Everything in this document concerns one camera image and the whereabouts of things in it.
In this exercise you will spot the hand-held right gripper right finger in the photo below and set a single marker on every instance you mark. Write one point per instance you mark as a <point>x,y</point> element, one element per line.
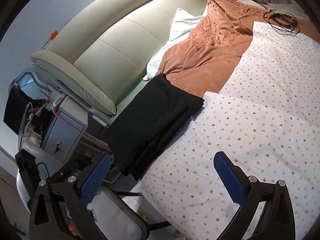
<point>230,177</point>

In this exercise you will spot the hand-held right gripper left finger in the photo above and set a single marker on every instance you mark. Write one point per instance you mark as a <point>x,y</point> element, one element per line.
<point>96,177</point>

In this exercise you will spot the black pants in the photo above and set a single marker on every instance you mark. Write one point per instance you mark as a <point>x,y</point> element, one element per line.
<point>155,110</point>

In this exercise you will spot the grey office chair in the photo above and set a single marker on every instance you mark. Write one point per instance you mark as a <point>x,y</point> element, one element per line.
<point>117,215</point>

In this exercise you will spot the grey white nightstand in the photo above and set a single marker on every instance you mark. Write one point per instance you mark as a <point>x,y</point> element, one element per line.
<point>65,130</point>

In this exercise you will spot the floral printed bed sheet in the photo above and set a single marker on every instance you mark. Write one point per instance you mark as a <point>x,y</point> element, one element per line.
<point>250,117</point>

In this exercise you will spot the black device stand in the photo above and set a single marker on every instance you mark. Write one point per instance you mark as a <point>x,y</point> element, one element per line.
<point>27,170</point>

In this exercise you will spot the black box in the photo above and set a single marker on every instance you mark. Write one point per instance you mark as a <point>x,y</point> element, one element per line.
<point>43,122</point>

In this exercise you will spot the black monitor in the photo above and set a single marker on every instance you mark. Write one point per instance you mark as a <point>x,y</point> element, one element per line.
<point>15,110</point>

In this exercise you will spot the light blue framed panel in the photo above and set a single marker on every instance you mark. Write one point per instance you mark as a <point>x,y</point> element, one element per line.
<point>25,82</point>

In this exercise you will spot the cream padded headboard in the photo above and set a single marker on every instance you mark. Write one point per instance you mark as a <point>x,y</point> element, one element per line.
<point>112,42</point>

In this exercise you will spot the brown blanket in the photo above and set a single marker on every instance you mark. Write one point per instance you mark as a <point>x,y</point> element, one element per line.
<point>212,42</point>

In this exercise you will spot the mint green pillow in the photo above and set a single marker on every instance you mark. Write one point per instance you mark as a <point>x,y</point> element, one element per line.
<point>178,25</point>

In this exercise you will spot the pale green mattress sheet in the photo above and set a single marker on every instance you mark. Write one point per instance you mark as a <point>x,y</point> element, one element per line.
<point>287,8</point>

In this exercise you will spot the orange wall decoration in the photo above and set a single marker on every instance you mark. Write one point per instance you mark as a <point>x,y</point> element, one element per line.
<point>53,34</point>

